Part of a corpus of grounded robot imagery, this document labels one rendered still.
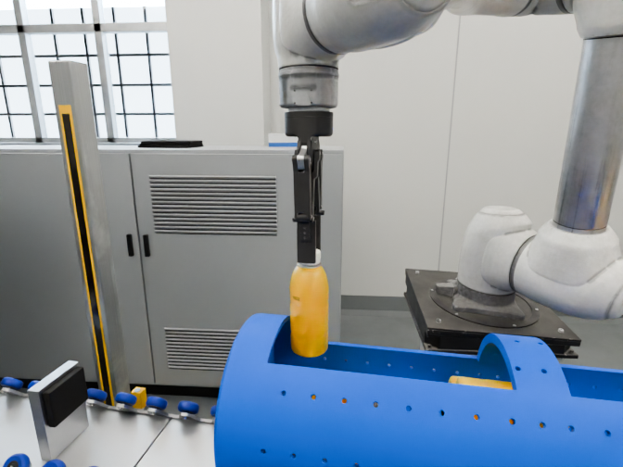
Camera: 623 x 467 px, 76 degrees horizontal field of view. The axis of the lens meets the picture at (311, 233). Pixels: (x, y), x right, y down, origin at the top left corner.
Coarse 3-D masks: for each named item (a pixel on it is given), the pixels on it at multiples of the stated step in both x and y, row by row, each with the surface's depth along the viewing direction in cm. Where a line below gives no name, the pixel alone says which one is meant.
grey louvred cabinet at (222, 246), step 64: (0, 192) 210; (64, 192) 208; (128, 192) 205; (192, 192) 202; (256, 192) 200; (0, 256) 220; (64, 256) 217; (128, 256) 214; (192, 256) 211; (256, 256) 209; (0, 320) 230; (64, 320) 227; (128, 320) 224; (192, 320) 221; (192, 384) 231
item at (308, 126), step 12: (288, 120) 59; (300, 120) 58; (312, 120) 58; (324, 120) 59; (288, 132) 60; (300, 132) 58; (312, 132) 58; (324, 132) 59; (300, 144) 59; (312, 144) 60; (312, 156) 60; (312, 168) 61
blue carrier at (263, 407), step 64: (256, 320) 67; (256, 384) 57; (320, 384) 56; (384, 384) 55; (448, 384) 54; (512, 384) 54; (576, 384) 72; (256, 448) 55; (320, 448) 53; (384, 448) 52; (448, 448) 50; (512, 448) 49; (576, 448) 48
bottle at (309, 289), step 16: (304, 272) 65; (320, 272) 66; (304, 288) 65; (320, 288) 65; (304, 304) 65; (320, 304) 66; (304, 320) 66; (320, 320) 66; (304, 336) 67; (320, 336) 67; (304, 352) 68; (320, 352) 68
